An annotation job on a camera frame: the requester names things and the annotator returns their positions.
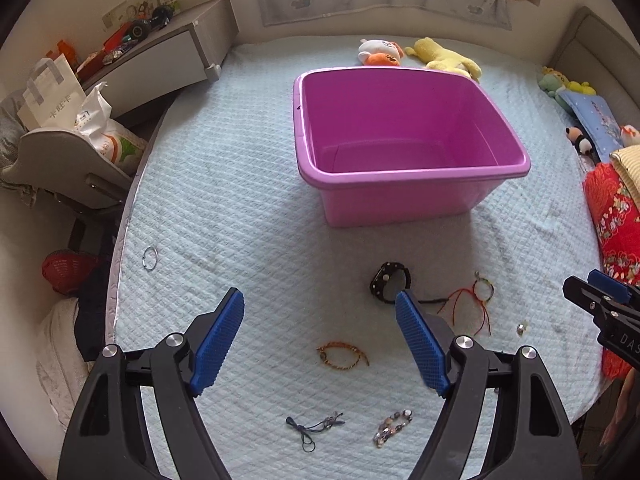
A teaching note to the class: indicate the orange box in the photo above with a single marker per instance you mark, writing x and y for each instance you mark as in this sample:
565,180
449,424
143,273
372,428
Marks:
65,50

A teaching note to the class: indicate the grey bag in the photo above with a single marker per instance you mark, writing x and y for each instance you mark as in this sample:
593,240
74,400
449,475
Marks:
10,130

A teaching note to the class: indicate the yellow striped blanket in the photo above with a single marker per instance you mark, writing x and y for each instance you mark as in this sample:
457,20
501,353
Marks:
630,165

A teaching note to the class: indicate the small red and white plush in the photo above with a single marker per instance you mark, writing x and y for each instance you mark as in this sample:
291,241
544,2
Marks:
631,134

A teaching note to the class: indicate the light blue quilted bedsheet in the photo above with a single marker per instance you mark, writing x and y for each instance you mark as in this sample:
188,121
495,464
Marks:
240,220

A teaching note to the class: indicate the small panda plush toy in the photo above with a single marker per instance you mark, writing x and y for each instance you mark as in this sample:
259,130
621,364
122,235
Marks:
580,141

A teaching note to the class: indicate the red packets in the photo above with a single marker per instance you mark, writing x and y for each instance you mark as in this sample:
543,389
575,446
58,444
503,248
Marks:
107,45

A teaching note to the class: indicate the black toy car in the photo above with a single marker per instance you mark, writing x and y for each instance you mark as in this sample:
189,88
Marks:
140,27

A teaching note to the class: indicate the white plastic sack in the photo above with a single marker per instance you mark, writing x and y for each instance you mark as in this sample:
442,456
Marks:
110,135

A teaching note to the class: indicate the red basket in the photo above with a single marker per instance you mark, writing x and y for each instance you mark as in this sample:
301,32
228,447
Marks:
67,272

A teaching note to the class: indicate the black wrist watch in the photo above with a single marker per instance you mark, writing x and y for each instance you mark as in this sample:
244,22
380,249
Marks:
380,287

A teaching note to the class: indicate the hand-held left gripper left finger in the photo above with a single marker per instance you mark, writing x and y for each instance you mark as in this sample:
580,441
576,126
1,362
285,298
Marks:
220,340

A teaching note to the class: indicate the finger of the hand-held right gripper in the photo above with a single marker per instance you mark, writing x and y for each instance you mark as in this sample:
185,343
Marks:
582,292
612,287

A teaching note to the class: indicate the red floral quilt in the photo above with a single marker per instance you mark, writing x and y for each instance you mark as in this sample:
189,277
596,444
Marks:
617,220

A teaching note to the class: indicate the grey nightstand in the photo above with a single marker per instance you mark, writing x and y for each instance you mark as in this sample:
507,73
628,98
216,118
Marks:
165,60

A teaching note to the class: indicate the printed picture card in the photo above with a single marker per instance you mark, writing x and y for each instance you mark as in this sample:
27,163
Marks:
127,7

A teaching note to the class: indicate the white paper bag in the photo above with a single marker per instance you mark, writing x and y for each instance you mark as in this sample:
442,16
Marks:
50,90

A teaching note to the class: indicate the green and yellow plush toy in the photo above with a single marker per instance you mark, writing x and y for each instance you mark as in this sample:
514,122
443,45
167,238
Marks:
555,82

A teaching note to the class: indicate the person's right forearm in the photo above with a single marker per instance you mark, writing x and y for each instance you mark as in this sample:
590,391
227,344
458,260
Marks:
620,410

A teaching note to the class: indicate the purple plastic bin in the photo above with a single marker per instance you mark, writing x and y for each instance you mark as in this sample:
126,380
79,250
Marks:
400,125

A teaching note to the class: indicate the blue printed pillow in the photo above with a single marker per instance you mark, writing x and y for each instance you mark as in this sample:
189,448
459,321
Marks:
595,117

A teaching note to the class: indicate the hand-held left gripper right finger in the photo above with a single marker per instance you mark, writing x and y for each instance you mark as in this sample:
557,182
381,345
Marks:
420,340

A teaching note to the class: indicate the grey chair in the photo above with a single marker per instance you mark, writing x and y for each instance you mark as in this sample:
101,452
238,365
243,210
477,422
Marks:
55,160

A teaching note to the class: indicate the small white bottle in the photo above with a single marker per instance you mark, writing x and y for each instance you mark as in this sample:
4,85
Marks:
169,0

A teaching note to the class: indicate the white and orange plush toy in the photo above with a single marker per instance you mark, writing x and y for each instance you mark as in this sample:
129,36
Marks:
380,55

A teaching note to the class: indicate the white cloth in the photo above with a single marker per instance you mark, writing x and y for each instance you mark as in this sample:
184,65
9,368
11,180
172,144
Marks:
60,360

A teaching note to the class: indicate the grey padded headboard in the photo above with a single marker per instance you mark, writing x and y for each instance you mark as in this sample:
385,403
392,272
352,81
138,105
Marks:
595,45

